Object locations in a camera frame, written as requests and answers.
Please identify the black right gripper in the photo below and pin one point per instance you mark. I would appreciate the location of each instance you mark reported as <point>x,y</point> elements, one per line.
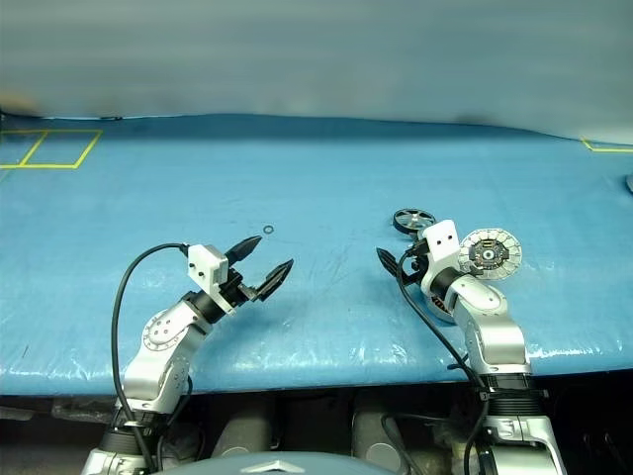
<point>420,257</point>

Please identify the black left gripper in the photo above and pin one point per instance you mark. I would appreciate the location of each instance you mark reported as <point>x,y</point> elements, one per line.
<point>240,292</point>

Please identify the black spoked rotor wheel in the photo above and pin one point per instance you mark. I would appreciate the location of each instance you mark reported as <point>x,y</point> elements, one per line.
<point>413,218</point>

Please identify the silver motor housing with windings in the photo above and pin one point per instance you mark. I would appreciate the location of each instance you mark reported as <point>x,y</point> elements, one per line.
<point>435,309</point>

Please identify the grey round motor rotor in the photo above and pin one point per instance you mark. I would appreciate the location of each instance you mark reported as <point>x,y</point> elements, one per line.
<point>504,257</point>

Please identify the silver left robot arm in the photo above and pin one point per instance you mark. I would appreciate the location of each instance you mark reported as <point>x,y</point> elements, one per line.
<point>163,336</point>

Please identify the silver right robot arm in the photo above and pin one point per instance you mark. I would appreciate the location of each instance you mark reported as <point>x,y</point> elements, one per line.
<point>494,341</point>

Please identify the blue plastic table cover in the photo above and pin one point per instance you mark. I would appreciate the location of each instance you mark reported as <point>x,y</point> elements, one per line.
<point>297,173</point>

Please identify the grey rounded shape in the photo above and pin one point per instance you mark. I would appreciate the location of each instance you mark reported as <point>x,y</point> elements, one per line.
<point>242,435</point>
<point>376,440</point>

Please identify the grey-blue robot torso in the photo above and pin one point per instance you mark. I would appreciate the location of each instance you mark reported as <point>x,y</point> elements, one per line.
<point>277,467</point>

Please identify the clear crumpled plastic wrap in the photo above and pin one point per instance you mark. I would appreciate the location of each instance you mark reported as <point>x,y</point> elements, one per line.
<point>81,409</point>

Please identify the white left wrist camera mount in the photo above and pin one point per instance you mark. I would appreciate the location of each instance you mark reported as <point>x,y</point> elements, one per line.
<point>207,262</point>

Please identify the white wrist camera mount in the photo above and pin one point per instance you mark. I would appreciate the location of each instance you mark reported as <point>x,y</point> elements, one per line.
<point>440,242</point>
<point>207,262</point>

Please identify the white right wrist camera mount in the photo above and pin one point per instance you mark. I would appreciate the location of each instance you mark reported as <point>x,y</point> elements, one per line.
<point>440,242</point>

